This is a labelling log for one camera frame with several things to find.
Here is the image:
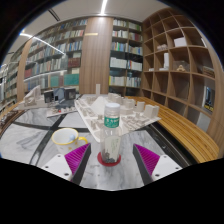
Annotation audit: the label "white mug with yellow rim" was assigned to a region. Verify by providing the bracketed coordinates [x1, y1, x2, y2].
[51, 127, 90, 155]

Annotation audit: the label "flat round red coaster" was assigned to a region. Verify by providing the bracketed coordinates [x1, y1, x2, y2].
[96, 151, 123, 167]

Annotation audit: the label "ceiling light strips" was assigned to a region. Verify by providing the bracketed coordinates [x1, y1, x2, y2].
[18, 0, 110, 56]

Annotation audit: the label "clear bottle with green label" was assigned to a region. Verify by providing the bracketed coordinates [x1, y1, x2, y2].
[99, 102, 123, 165]

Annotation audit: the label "wall bookshelf full of books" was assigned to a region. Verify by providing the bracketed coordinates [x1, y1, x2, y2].
[0, 17, 145, 112]

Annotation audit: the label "white stepped architectural model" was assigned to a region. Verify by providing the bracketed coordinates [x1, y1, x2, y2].
[13, 84, 48, 112]

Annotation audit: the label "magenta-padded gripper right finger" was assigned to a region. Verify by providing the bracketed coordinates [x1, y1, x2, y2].
[132, 143, 184, 186]

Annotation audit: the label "curved wooden slatted bench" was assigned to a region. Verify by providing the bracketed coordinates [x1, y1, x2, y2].
[125, 95, 221, 165]

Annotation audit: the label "large white city model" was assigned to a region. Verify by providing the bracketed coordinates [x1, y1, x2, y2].
[73, 83, 162, 143]

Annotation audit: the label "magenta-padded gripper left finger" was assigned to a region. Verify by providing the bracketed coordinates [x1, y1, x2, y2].
[40, 142, 92, 186]

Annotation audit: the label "wooden cubby shelf unit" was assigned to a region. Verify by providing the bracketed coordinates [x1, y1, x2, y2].
[139, 7, 224, 135]

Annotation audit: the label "dark grey building model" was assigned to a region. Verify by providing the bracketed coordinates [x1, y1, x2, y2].
[43, 86, 80, 118]

